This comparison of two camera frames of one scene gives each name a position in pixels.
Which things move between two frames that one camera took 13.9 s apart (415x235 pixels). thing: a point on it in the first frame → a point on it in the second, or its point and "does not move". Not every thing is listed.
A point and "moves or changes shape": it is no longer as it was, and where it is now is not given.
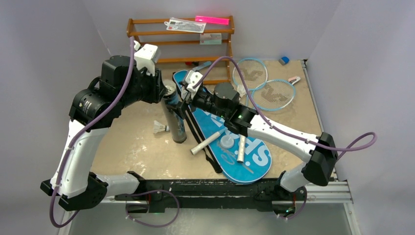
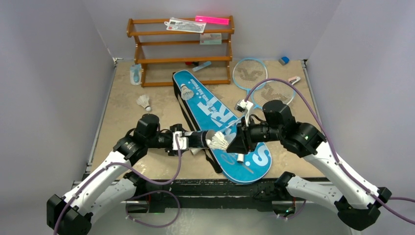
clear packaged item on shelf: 185,25 does not move
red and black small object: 195,63 does not move
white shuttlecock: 159,127 moves or changes shape
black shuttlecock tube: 176,124 → 197,139
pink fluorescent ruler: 213,20 does not move
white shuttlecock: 241,90 → 218,141
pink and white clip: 294,80 does not move
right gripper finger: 182,107 → 242,143
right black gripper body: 186,105 → 243,136
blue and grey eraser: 284,60 does not move
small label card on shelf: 210,38 does not move
